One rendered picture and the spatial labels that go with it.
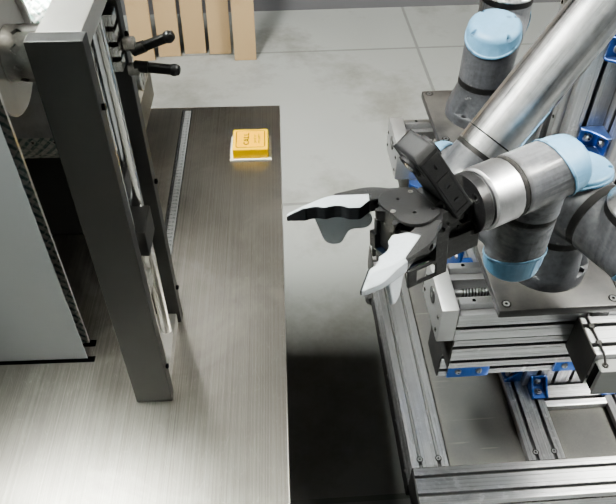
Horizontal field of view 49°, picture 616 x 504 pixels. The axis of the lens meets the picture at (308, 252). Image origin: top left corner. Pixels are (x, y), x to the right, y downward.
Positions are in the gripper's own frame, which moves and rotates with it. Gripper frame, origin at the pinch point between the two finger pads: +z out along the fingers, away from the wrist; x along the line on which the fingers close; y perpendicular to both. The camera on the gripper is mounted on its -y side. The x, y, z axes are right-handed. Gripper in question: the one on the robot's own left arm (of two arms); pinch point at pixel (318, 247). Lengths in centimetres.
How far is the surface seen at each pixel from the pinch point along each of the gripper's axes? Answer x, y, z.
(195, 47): 277, 84, -83
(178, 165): 67, 25, -6
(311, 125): 193, 98, -102
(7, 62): 30.8, -14.8, 20.4
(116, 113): 22.0, -9.7, 12.0
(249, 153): 62, 24, -19
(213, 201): 54, 27, -7
